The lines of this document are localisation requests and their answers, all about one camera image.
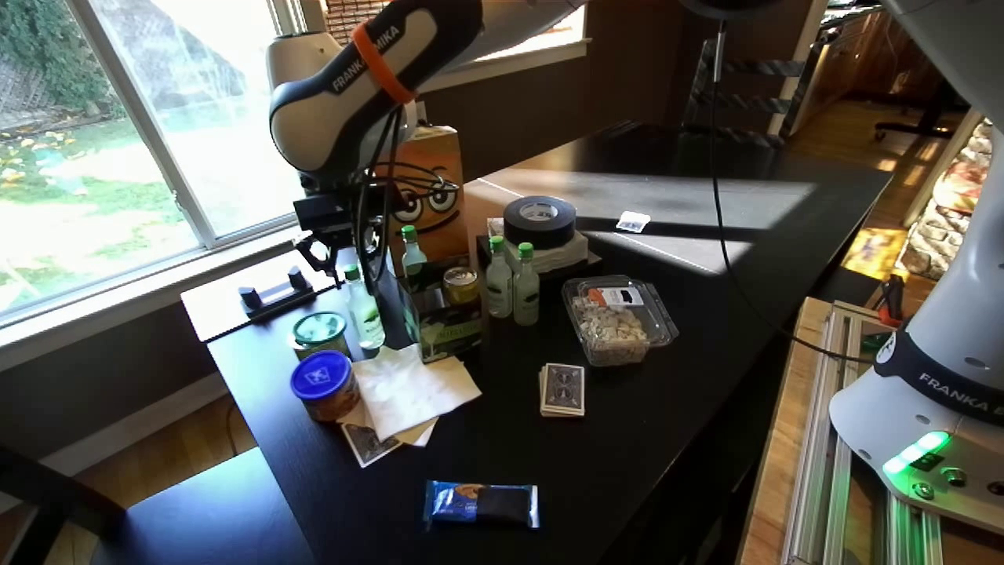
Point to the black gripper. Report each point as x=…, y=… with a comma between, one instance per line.
x=339, y=220

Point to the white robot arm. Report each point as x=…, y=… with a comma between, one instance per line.
x=929, y=409

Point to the orange smiley face box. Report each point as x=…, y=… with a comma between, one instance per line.
x=430, y=184

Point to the green lid jar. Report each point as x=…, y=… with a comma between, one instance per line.
x=318, y=332

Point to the silver drink can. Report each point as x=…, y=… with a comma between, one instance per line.
x=461, y=283

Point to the blue lid jar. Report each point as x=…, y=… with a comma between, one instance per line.
x=324, y=383

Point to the green cap bottle on table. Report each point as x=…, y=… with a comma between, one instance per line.
x=525, y=287

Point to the white paper napkin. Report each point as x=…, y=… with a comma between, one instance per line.
x=404, y=391

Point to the black tape roll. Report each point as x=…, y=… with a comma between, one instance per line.
x=542, y=220

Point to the small photo card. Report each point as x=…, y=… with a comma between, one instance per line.
x=364, y=444

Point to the playing card deck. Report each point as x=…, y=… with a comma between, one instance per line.
x=562, y=391

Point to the white label sticker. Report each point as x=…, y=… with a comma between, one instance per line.
x=631, y=220

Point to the clear plastic seed container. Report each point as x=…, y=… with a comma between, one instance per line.
x=617, y=319

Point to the blue snack bar wrapper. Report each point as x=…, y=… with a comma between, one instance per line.
x=481, y=504

